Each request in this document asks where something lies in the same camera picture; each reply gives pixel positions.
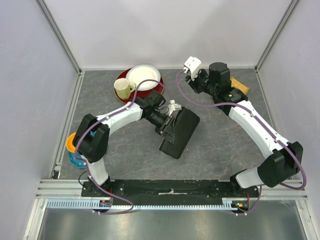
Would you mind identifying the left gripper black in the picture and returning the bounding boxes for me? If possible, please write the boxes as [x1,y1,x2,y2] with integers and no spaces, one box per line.
[144,110,176,144]

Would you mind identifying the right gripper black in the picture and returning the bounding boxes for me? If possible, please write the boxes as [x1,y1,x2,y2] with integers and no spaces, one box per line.
[184,67,218,97]

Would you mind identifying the black zip tool case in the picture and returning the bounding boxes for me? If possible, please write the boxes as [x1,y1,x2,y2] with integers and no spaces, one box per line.
[159,107,200,159]

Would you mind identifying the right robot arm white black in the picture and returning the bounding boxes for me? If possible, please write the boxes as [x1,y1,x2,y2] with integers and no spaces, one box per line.
[183,56,306,197]

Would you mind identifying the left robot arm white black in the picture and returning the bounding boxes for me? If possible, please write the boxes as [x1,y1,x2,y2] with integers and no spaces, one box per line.
[72,91,182,197]

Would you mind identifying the yellow woven bamboo basket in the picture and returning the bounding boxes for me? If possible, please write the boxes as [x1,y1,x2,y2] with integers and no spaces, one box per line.
[230,76,250,95]

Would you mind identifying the pale yellow mug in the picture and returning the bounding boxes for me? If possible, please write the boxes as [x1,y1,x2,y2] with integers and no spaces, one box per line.
[113,78,137,100]

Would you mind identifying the white paper plate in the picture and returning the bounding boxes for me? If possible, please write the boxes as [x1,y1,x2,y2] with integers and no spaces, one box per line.
[125,64,161,91]

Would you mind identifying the blue dotted plate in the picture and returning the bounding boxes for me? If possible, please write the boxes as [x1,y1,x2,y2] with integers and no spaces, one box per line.
[67,131,97,170]

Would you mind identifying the orange small bowl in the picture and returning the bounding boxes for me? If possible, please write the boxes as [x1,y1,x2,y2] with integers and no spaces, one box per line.
[65,132,76,153]

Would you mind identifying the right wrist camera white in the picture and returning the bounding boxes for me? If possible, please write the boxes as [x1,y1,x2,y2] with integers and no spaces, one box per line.
[183,56,202,81]

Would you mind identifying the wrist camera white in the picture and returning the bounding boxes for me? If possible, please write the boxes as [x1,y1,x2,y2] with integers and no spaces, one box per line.
[183,56,202,81]
[167,99,182,116]

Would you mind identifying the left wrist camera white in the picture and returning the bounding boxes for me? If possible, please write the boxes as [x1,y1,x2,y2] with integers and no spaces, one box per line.
[167,99,182,116]

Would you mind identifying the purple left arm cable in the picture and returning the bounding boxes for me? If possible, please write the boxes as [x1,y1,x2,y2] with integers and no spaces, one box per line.
[74,79,166,215]

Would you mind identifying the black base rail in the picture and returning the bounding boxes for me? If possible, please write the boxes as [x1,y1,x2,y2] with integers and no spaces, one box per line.
[81,178,261,206]

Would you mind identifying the grey slotted cable duct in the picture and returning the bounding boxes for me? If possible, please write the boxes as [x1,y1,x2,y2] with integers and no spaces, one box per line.
[46,199,237,211]

